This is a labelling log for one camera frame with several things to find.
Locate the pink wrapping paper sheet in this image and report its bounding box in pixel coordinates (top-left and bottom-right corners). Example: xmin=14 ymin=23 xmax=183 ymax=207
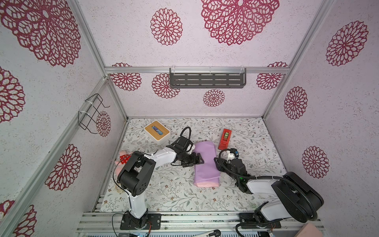
xmin=193 ymin=141 xmax=220 ymax=188

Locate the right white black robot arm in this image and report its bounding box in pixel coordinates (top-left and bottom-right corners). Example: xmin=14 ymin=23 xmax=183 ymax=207
xmin=214 ymin=158 xmax=324 ymax=227

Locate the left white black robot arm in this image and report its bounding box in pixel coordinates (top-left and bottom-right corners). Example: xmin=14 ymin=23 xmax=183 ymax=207
xmin=117 ymin=136 xmax=204 ymax=219

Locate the white box with wooden lid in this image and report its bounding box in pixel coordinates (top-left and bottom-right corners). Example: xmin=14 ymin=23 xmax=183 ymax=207
xmin=144 ymin=120 xmax=171 ymax=145

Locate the red tape dispenser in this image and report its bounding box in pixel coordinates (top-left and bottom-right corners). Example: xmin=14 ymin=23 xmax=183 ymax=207
xmin=218 ymin=129 xmax=232 ymax=150

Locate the blue item on wooden lid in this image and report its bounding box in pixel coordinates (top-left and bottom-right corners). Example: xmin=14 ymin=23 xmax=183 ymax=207
xmin=152 ymin=126 xmax=163 ymax=136

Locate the pink plush toy red dress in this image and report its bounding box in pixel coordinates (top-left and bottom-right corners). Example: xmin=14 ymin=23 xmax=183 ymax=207
xmin=114 ymin=150 xmax=131 ymax=177

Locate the pink object bottom right corner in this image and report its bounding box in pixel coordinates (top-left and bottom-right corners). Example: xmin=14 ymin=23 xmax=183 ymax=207
xmin=295 ymin=223 xmax=323 ymax=237

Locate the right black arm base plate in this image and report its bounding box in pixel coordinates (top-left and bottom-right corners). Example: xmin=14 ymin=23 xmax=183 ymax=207
xmin=238 ymin=212 xmax=282 ymax=229

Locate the black knob handle front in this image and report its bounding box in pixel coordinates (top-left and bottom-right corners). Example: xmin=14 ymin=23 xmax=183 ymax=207
xmin=193 ymin=229 xmax=221 ymax=237

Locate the grey slotted wall shelf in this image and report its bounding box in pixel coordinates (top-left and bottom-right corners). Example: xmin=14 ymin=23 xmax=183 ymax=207
xmin=169 ymin=68 xmax=247 ymax=89

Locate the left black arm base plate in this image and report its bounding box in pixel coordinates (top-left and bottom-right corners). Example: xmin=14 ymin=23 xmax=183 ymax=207
xmin=120 ymin=212 xmax=162 ymax=231

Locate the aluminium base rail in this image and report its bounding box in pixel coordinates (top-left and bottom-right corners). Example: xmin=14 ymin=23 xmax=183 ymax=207
xmin=75 ymin=210 xmax=326 ymax=237

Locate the black wire wall rack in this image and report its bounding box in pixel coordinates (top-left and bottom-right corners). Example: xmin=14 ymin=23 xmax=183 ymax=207
xmin=77 ymin=93 xmax=110 ymax=134

